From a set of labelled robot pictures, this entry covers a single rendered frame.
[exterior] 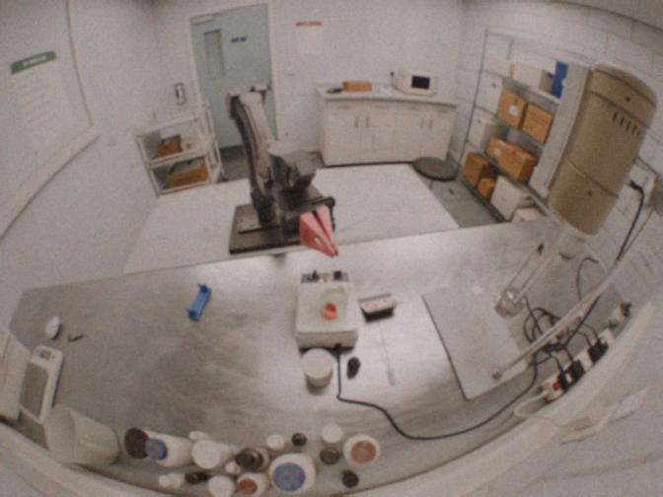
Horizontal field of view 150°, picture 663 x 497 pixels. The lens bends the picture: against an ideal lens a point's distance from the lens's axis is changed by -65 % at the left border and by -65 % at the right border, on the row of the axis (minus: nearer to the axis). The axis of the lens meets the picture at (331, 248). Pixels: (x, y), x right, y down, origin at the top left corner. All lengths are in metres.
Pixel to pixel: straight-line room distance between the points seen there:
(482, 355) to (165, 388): 0.75
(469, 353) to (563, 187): 0.42
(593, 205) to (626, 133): 0.11
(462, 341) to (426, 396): 0.16
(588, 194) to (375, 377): 0.50
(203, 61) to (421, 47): 2.69
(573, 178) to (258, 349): 0.65
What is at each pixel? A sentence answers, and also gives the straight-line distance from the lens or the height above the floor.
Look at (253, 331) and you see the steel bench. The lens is 0.62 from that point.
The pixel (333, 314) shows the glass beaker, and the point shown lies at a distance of 0.47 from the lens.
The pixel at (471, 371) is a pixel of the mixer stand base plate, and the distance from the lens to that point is 0.63.
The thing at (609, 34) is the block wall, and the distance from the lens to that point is 2.78.
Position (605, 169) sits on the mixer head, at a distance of 0.38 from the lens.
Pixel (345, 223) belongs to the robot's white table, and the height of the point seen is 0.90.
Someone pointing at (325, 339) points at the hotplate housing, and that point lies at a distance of 0.52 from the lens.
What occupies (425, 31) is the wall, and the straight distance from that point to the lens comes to 3.76.
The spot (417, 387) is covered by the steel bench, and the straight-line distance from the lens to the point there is 0.58.
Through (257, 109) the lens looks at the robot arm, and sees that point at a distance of 0.61.
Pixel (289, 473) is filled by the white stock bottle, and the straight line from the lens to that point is 0.41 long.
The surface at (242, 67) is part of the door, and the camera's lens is 3.27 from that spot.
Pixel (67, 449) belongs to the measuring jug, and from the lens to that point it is 0.74.
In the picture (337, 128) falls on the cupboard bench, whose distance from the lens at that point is 2.89.
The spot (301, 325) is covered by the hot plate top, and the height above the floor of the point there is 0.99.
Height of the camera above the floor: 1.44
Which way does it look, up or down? 46 degrees down
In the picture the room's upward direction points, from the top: straight up
